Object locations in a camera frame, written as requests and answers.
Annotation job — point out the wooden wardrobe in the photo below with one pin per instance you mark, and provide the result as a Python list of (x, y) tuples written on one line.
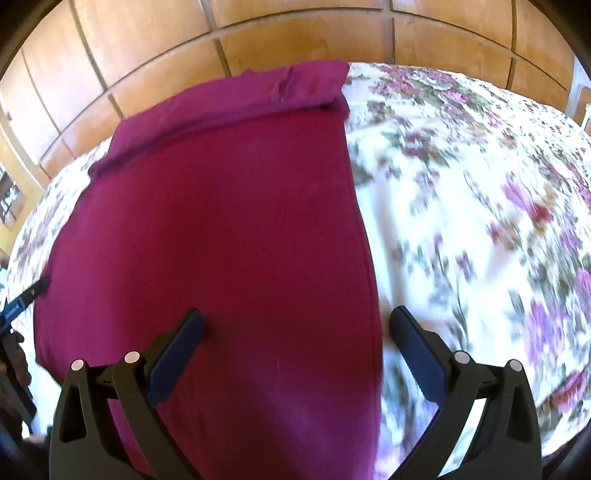
[(138, 37)]

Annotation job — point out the person's left hand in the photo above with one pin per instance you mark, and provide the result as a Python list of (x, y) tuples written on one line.
[(21, 364)]

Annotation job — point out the floral bedspread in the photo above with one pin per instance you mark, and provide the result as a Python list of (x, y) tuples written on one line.
[(461, 184)]

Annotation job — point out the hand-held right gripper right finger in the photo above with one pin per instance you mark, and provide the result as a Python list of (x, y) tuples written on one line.
[(415, 355)]

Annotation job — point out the maroon knit garment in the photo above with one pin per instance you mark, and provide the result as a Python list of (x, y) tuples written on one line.
[(207, 207)]

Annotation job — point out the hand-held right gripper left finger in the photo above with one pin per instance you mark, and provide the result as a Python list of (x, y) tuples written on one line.
[(178, 355)]

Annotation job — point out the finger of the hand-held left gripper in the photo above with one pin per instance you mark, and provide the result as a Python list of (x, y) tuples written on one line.
[(27, 297)]

